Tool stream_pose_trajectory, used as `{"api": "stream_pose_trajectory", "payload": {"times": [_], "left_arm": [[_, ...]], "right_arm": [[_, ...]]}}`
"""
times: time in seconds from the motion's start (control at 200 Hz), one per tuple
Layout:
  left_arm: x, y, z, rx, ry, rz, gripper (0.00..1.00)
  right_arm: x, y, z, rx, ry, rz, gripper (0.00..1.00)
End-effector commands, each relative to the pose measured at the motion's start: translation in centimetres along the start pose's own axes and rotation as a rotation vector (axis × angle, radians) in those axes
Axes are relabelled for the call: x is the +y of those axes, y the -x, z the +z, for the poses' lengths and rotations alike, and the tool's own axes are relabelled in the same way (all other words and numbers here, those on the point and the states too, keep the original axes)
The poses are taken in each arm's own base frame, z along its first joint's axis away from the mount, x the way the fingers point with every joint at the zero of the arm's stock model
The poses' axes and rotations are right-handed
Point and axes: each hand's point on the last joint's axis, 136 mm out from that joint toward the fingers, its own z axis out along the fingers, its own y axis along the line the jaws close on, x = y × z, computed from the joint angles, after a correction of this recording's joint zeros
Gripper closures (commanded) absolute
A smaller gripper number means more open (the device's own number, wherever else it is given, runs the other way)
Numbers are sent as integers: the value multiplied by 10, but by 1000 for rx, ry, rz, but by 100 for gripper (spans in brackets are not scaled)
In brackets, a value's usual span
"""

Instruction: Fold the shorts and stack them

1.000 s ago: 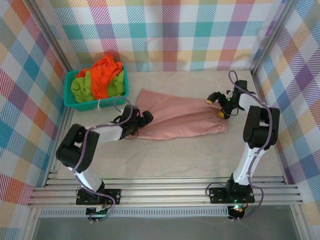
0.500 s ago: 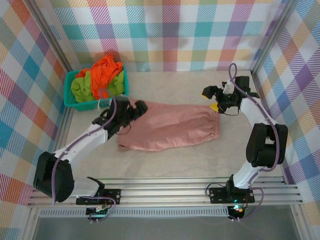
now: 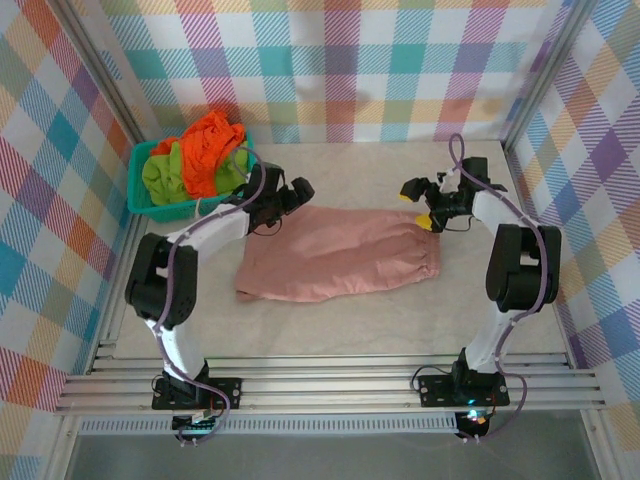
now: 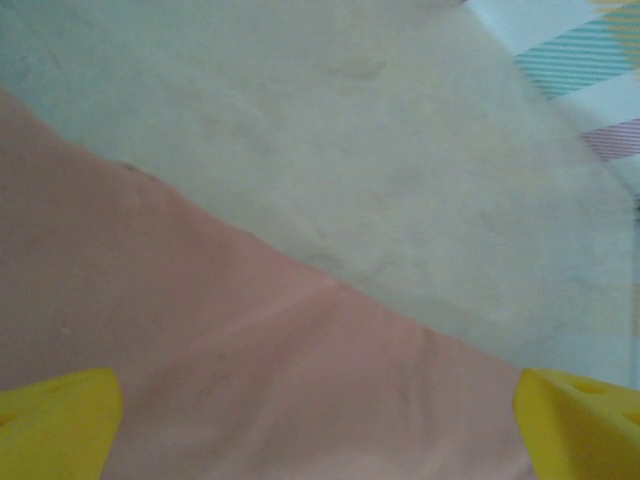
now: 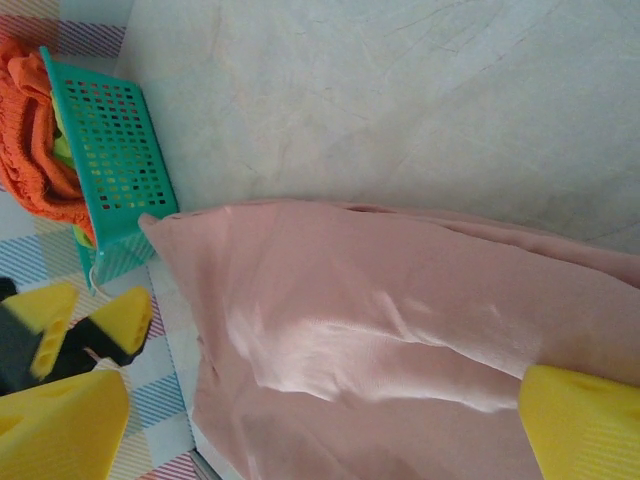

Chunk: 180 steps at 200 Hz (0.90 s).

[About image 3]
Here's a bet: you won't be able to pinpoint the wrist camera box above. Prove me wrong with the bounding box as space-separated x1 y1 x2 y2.
460 156 492 185
257 161 287 190

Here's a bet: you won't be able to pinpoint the left gripper thin black cable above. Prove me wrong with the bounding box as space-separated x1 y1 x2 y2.
249 219 281 239

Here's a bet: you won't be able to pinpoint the pink shorts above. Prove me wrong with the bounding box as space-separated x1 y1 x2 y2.
234 202 444 305

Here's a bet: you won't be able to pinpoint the gripper thin black cable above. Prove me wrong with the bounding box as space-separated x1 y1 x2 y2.
443 214 476 234
249 219 281 239

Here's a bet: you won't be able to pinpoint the orange shorts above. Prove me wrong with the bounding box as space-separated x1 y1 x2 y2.
151 110 247 199

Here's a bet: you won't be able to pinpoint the lime green shorts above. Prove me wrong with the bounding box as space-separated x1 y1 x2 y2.
141 142 251 207

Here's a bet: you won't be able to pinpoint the grey slotted cable duct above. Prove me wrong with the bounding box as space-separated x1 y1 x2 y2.
78 417 460 436

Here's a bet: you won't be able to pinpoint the aluminium mounting rail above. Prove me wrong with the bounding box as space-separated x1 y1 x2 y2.
54 352 609 415

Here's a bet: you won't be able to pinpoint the right gripper thin black cable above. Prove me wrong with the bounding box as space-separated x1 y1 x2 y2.
443 214 476 234

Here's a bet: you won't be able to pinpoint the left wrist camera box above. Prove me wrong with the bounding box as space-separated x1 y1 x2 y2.
257 161 287 190

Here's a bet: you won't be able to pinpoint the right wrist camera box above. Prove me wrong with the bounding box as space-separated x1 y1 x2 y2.
460 156 492 185

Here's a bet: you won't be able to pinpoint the teal plastic basket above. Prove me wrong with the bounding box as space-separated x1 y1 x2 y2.
127 134 260 225

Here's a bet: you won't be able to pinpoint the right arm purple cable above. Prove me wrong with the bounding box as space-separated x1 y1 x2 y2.
448 132 554 445

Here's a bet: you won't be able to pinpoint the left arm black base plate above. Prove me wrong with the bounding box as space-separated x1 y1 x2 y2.
151 377 244 412

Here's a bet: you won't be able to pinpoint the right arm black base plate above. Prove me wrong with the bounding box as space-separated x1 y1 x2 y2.
417 373 511 407

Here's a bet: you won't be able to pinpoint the aluminium frame leg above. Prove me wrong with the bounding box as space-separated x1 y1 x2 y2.
47 413 82 480
583 412 624 480

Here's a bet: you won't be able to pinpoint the aluminium corner post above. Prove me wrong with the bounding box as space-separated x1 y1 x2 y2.
52 0 151 146
499 0 599 151

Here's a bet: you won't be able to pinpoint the aluminium table side rail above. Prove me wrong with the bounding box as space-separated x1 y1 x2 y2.
87 214 151 376
502 142 581 369

